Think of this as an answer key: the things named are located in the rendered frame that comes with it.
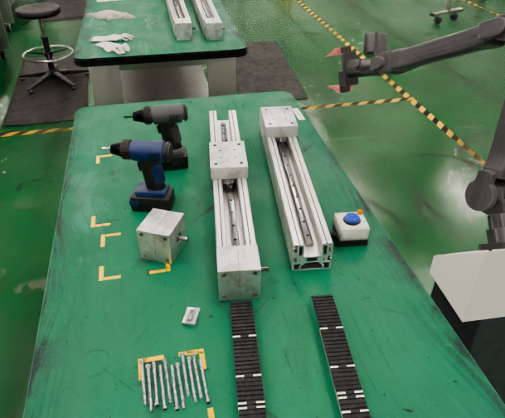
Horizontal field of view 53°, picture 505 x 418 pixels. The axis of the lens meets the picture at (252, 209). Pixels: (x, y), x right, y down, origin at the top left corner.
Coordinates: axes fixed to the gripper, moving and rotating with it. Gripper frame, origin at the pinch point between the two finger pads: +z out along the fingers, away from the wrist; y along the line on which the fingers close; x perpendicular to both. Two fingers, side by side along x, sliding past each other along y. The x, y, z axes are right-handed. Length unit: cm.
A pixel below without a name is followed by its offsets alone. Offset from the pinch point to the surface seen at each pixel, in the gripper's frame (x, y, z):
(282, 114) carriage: 10.5, -12.2, 14.0
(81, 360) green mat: 105, -49, -17
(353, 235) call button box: 34, -41, -33
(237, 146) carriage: 37.0, -18.0, 7.5
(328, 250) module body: 46, -41, -35
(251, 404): 87, -55, -50
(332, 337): 63, -52, -50
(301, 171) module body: 27.2, -27.1, -9.3
